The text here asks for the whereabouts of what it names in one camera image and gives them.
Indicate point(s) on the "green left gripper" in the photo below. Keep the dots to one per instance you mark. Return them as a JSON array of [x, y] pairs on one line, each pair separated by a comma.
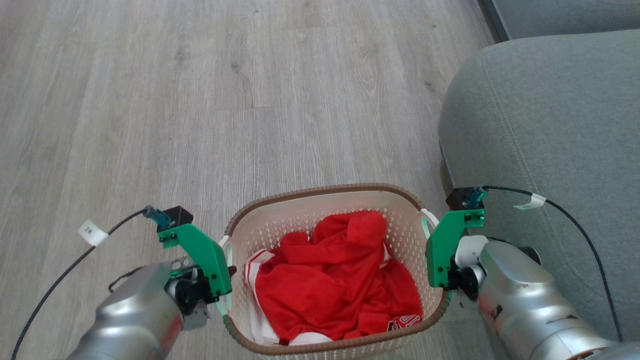
[[207, 255]]

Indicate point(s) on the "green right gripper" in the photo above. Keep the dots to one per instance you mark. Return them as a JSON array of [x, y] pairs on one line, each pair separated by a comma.
[[442, 245]]

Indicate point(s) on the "white laundry basket brown rim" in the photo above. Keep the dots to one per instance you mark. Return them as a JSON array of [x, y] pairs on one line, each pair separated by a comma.
[[320, 207]]

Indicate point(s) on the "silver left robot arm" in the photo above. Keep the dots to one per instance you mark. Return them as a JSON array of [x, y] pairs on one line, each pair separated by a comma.
[[135, 315]]

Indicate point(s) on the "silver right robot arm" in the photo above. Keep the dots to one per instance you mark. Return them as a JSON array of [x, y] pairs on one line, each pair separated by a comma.
[[530, 305]]

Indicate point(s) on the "red garment white trim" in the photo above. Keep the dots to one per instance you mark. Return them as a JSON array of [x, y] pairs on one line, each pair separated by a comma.
[[330, 280]]

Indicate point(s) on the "grey fabric sofa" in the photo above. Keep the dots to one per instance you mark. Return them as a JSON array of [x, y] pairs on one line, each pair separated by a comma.
[[550, 125]]

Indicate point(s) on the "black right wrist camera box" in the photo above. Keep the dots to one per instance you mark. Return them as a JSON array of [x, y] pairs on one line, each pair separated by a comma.
[[457, 198]]

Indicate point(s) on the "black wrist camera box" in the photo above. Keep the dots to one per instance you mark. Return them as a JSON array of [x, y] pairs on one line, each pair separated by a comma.
[[457, 198], [179, 215]]

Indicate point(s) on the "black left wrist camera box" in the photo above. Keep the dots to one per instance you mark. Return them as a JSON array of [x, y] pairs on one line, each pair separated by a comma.
[[179, 215]]

